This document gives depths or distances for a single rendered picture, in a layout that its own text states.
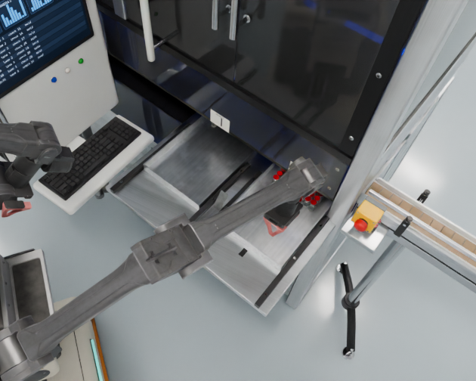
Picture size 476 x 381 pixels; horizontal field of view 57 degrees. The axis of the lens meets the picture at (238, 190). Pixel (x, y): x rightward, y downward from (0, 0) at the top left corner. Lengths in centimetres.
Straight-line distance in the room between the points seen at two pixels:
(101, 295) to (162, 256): 13
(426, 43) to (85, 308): 83
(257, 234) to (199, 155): 38
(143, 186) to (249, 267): 47
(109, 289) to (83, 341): 120
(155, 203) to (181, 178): 14
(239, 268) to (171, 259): 62
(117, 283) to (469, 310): 212
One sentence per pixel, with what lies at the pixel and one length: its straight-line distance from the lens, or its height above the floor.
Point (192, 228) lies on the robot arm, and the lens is 85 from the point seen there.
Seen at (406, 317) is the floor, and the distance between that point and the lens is 248.
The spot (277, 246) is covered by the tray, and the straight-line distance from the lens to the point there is 144.
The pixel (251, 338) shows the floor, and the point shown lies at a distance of 224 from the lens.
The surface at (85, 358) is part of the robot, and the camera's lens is 199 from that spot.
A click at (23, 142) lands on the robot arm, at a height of 140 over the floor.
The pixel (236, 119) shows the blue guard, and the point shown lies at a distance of 147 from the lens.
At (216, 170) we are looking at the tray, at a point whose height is 88.
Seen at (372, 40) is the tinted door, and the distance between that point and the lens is 104.
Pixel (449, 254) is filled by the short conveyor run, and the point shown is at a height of 93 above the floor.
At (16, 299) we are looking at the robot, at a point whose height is 104.
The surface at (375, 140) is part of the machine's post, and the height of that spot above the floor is 132.
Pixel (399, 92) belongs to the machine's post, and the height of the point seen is 149.
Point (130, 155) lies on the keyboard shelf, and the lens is 174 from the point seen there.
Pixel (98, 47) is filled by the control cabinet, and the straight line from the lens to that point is 170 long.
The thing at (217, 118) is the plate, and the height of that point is 103.
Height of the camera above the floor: 216
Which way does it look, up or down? 57 degrees down
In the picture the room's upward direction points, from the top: 7 degrees clockwise
